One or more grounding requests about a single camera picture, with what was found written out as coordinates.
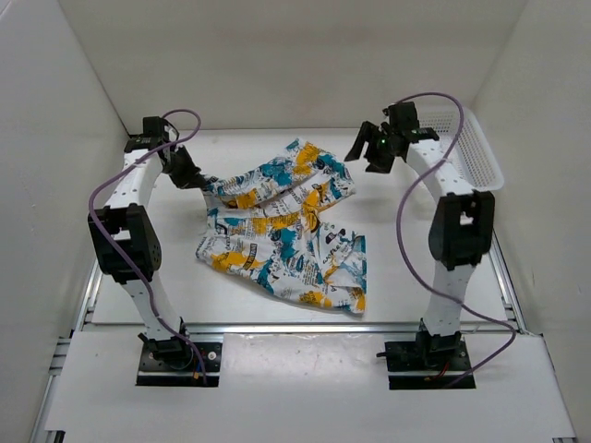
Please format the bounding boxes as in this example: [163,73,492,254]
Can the aluminium frame rail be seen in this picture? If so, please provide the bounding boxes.
[28,134,578,443]

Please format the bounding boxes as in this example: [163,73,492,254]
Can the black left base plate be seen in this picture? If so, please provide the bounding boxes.
[136,333,223,388]

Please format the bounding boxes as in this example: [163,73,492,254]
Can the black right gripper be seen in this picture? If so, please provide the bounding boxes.
[344,121,397,174]

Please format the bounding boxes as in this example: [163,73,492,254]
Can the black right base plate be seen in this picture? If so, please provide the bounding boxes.
[376,341,476,390]

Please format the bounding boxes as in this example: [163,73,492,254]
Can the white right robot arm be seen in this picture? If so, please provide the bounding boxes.
[345,121,495,369]

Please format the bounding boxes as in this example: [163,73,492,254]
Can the colourful printed shorts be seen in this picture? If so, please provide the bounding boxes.
[196,138,368,317]

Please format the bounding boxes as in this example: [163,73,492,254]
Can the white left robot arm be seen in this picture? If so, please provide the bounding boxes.
[88,120,207,377]

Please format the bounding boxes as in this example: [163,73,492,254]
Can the white perforated plastic basket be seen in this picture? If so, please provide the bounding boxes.
[417,105,504,191]

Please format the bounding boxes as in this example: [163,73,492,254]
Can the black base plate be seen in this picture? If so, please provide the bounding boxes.
[136,333,223,388]
[376,341,476,390]

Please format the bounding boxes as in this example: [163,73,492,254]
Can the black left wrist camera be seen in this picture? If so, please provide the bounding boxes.
[133,116,179,150]

